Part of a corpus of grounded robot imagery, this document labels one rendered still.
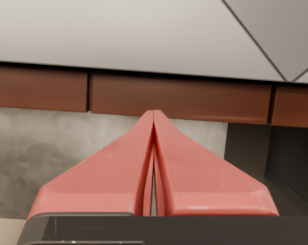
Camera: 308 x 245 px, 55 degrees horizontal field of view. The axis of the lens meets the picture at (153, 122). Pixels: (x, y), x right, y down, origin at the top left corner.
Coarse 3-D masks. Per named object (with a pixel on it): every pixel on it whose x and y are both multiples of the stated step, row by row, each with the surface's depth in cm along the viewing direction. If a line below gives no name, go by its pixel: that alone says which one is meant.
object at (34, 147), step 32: (0, 128) 44; (32, 128) 44; (64, 128) 44; (96, 128) 44; (128, 128) 44; (192, 128) 44; (224, 128) 44; (0, 160) 45; (32, 160) 45; (64, 160) 45; (0, 192) 46; (32, 192) 46
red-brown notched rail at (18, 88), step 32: (0, 96) 29; (32, 96) 29; (64, 96) 29; (96, 96) 29; (128, 96) 29; (160, 96) 29; (192, 96) 29; (224, 96) 29; (256, 96) 29; (288, 96) 29
